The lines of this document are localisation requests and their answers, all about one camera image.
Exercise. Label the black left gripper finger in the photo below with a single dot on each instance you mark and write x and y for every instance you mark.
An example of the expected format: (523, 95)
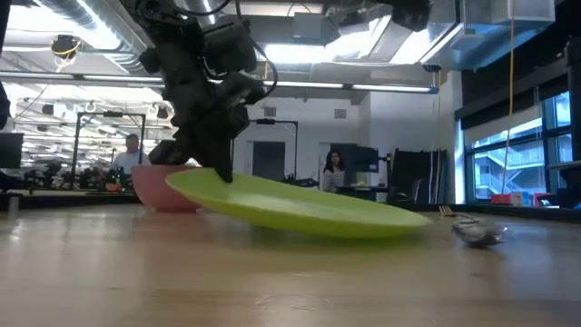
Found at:
(174, 154)
(220, 159)

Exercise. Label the pink bowl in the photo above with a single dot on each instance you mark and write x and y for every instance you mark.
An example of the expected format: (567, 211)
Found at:
(154, 191)

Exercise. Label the lime green plate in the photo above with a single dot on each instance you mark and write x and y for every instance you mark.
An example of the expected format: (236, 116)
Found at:
(295, 209)

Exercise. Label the wooden chopstick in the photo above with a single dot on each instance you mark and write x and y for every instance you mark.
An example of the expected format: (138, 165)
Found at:
(447, 211)

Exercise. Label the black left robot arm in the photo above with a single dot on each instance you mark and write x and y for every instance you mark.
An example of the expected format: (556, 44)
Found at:
(177, 41)

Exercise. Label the person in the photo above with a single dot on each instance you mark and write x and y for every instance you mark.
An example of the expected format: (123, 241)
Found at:
(130, 156)
(333, 175)

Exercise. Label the orange bowl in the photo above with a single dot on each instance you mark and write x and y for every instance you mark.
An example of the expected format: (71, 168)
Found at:
(113, 187)

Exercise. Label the dark blue screen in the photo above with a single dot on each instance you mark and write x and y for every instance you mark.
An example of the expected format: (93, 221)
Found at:
(361, 159)

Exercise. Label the black monitor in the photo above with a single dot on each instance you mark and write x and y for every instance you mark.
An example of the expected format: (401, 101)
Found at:
(10, 150)

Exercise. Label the long ceiling light strip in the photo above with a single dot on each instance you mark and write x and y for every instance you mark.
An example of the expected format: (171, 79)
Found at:
(390, 87)

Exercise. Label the black folded panels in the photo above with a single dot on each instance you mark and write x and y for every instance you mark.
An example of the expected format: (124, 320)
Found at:
(417, 175)

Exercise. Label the grey shiny utensil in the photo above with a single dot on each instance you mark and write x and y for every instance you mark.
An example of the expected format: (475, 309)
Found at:
(476, 234)

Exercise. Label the red box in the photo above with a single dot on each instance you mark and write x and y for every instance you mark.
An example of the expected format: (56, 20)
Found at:
(499, 199)

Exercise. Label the white box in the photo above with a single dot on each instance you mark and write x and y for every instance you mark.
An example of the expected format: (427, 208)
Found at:
(516, 199)

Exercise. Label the blue box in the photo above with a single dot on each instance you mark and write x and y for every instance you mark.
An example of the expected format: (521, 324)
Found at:
(527, 200)

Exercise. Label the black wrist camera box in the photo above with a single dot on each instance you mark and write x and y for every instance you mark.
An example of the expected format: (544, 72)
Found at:
(229, 45)

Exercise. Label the black frame stand with camera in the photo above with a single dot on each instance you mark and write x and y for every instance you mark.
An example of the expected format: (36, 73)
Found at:
(295, 145)

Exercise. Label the tall black frame stand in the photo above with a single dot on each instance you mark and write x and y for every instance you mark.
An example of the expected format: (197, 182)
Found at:
(75, 150)

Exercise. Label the small grey table post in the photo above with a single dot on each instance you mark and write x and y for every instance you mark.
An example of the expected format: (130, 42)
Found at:
(13, 204)

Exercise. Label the dome security camera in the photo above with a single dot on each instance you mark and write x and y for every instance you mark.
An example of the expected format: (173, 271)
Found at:
(431, 68)

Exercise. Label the black vertical post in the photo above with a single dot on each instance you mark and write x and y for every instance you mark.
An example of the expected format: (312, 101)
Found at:
(574, 113)

